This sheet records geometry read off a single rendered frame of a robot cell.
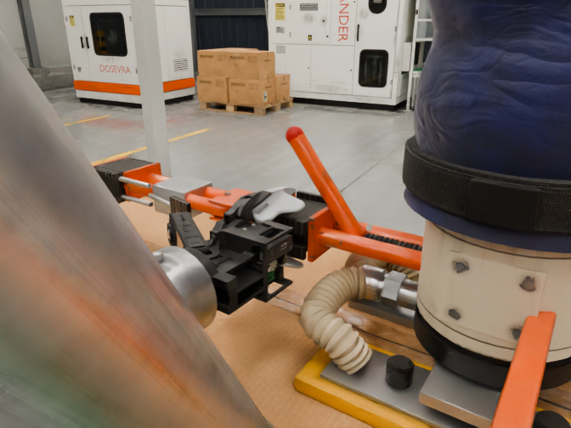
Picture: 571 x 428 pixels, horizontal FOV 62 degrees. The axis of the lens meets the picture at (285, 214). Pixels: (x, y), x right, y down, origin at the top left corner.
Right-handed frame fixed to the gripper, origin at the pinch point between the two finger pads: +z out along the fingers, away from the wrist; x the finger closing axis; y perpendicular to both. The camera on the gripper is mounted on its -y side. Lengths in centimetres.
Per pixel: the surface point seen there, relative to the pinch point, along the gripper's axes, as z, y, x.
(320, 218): -2.3, 6.9, 2.4
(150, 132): 176, -242, -49
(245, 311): -5.5, -2.9, -12.8
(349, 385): -12.5, 17.0, -10.5
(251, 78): 519, -421, -50
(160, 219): 11.3, -39.5, -13.4
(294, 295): 1.7, 0.6, -12.8
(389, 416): -13.6, 21.9, -11.0
